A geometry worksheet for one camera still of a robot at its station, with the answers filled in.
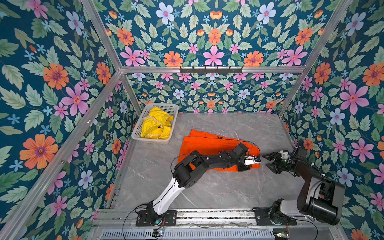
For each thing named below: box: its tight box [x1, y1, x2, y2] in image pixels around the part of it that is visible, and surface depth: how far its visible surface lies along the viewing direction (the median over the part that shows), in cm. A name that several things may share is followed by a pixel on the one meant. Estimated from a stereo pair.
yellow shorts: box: [141, 106, 174, 140], surface depth 103 cm
